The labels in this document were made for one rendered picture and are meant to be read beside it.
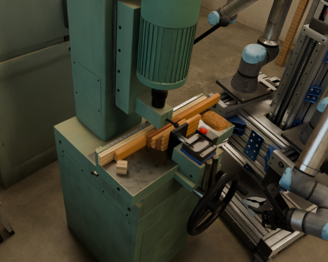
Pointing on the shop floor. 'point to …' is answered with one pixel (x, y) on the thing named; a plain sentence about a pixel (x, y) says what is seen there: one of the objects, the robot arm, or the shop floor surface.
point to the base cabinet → (122, 219)
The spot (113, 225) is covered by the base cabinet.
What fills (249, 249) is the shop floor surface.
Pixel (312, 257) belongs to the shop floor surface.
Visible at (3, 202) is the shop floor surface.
